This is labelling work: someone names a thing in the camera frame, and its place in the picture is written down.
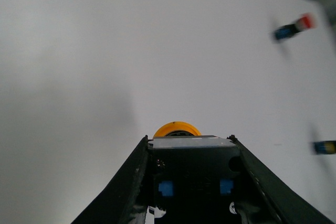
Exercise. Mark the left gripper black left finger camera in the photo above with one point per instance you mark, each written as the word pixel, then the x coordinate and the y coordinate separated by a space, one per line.
pixel 114 204

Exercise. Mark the red push button switch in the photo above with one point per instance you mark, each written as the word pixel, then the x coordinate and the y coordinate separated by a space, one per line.
pixel 305 22

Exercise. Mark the yellow push button switch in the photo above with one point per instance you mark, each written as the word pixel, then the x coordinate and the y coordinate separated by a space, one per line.
pixel 195 176

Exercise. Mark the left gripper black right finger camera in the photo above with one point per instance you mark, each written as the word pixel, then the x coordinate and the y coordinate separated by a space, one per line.
pixel 285 204

